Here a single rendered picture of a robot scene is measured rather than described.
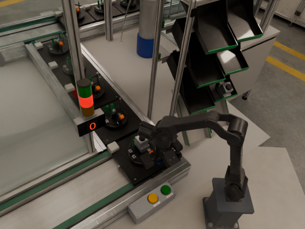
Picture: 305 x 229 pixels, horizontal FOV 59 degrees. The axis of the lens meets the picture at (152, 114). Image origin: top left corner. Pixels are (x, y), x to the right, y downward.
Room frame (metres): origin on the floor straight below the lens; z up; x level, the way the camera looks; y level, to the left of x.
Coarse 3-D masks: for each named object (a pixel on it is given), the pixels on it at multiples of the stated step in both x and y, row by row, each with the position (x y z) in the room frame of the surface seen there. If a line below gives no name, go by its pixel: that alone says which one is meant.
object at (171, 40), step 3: (261, 0) 2.17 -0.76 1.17; (258, 3) 2.16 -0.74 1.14; (258, 6) 2.16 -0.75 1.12; (258, 9) 2.17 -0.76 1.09; (255, 12) 2.16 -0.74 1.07; (255, 15) 2.16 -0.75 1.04; (162, 30) 2.03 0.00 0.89; (162, 33) 2.00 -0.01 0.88; (165, 33) 1.99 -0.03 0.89; (165, 36) 1.97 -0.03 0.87; (168, 36) 1.94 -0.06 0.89; (168, 39) 1.94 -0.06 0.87; (171, 39) 1.91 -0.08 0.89; (174, 42) 1.88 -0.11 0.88
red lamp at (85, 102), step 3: (90, 96) 0.69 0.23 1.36; (81, 99) 0.68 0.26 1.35; (84, 99) 0.67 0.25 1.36; (87, 99) 0.68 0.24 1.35; (90, 99) 0.69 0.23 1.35; (81, 102) 0.68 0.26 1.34; (84, 102) 0.67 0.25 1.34; (87, 102) 0.68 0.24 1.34; (90, 102) 0.68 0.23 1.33; (81, 105) 0.68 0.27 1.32; (84, 105) 0.67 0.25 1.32; (87, 105) 0.68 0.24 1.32; (90, 105) 0.68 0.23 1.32
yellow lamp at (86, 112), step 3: (93, 105) 0.70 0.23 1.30; (81, 108) 0.68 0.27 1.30; (84, 108) 0.67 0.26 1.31; (87, 108) 0.68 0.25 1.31; (90, 108) 0.68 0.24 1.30; (93, 108) 0.70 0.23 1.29; (81, 111) 0.69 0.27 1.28; (84, 111) 0.67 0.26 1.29; (87, 111) 0.68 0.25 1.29; (90, 111) 0.68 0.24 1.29; (93, 111) 0.70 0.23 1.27; (84, 114) 0.68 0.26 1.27; (87, 114) 0.67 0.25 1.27; (90, 114) 0.68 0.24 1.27
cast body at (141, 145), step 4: (136, 136) 0.74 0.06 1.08; (140, 136) 0.74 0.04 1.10; (136, 140) 0.73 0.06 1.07; (140, 140) 0.72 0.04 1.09; (144, 140) 0.72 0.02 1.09; (136, 144) 0.73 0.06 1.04; (140, 144) 0.71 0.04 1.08; (144, 144) 0.72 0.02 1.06; (148, 144) 0.73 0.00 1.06; (140, 148) 0.70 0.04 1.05; (144, 148) 0.71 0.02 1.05; (148, 148) 0.72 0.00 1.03
